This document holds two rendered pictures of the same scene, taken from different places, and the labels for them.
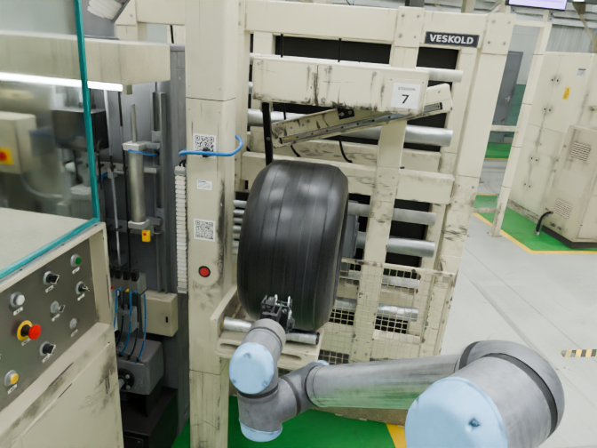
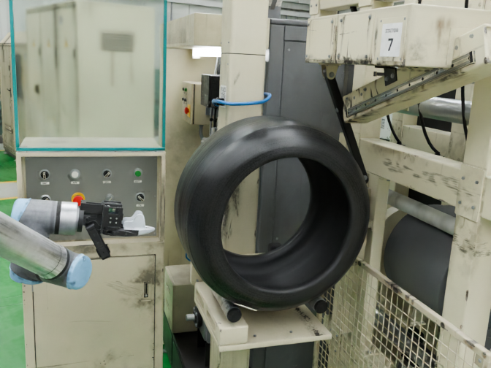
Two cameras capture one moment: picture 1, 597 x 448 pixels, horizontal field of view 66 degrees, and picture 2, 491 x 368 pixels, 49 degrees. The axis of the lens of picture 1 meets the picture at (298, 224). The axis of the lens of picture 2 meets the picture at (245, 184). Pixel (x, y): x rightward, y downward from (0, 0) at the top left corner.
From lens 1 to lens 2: 1.60 m
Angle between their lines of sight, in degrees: 61
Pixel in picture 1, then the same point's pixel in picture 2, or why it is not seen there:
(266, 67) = (312, 26)
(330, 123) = (380, 90)
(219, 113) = (227, 64)
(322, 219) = (212, 159)
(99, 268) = (159, 190)
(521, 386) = not seen: outside the picture
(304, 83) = (329, 39)
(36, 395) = (69, 244)
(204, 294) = not seen: hidden behind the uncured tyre
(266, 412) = not seen: hidden behind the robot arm
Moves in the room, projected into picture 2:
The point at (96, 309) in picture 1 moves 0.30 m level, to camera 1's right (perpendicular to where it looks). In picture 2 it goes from (158, 225) to (181, 249)
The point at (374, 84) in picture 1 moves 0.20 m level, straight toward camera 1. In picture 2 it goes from (370, 31) to (300, 25)
